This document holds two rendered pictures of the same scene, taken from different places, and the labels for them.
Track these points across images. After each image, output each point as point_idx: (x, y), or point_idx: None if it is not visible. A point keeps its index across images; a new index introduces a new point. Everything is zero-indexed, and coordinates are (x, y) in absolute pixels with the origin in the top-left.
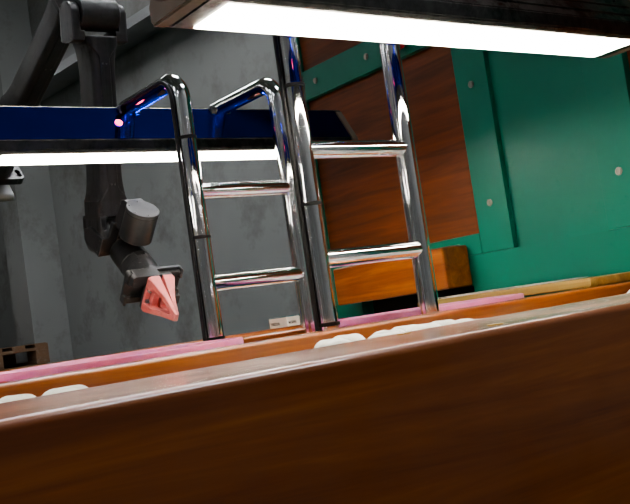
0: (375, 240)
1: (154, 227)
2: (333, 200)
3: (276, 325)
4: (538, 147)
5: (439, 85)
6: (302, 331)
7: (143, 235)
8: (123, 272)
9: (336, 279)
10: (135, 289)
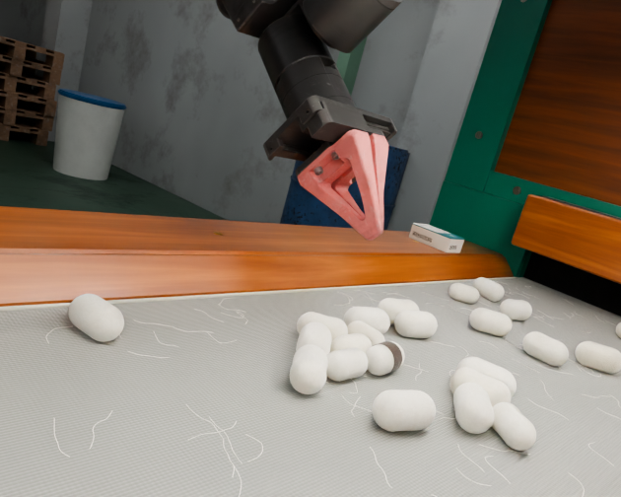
0: (597, 177)
1: (379, 24)
2: (544, 91)
3: (423, 239)
4: None
5: None
6: None
7: (356, 32)
8: (283, 87)
9: (527, 210)
10: (303, 136)
